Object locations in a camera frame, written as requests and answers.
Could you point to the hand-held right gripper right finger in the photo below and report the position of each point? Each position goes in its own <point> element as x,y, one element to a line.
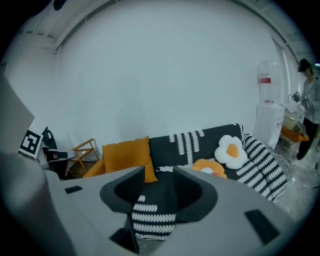
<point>207,200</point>

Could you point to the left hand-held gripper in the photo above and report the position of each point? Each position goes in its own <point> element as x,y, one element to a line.
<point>30,143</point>

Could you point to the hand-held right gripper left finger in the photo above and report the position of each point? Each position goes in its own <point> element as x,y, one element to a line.
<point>110,195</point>

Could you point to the orange flower plush pillow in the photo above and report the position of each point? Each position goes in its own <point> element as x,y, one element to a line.
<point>208,166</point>

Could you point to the orange square cushion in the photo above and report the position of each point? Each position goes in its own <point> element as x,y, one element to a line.
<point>127,157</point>

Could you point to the white flower plush pillow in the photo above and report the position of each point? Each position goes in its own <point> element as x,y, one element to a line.
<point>231,152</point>

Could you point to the wooden side table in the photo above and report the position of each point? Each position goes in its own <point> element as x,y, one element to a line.
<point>85,155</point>

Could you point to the black office chair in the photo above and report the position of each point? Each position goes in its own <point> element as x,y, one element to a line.
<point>50,140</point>

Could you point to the black white patterned sofa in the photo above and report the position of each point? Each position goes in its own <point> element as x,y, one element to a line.
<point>165,155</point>

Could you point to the white water dispenser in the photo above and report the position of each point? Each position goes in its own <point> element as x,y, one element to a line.
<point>267,125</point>

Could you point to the wicker chair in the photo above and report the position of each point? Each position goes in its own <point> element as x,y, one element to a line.
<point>293,131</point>

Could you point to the clear water jug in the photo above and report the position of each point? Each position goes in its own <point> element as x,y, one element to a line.
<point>268,82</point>

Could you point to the black head-worn camera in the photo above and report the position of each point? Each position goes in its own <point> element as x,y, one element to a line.
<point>59,3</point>

